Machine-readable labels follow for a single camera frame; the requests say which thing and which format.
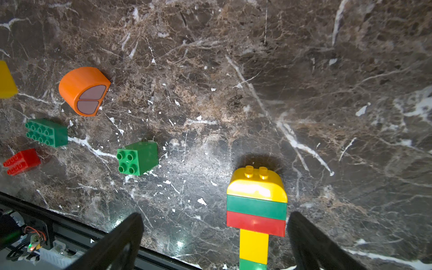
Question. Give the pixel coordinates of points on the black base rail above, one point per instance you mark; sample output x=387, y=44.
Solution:
x=33, y=234

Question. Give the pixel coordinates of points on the yellow square lego back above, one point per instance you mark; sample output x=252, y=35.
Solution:
x=261, y=183

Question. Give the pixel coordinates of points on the green long lego back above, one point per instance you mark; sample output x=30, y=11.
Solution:
x=256, y=207

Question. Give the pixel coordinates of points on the orange round lego piece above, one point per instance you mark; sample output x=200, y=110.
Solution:
x=84, y=89

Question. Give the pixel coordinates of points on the green square lego front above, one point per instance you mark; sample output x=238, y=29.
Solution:
x=250, y=265

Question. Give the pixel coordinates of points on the green square lego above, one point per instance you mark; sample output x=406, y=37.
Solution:
x=137, y=158
x=250, y=265

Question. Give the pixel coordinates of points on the green long lego front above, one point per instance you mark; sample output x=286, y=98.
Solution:
x=47, y=132

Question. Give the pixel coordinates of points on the red long lego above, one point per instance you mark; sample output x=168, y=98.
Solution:
x=22, y=161
x=259, y=224

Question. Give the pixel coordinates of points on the yellow square lego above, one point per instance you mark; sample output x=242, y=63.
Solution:
x=254, y=246
x=261, y=183
x=8, y=87

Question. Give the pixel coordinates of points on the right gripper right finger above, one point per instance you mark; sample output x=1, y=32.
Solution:
x=313, y=250

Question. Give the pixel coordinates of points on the green long lego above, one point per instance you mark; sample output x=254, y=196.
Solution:
x=256, y=207
x=47, y=132

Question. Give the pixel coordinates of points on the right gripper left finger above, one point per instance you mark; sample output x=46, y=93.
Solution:
x=115, y=251

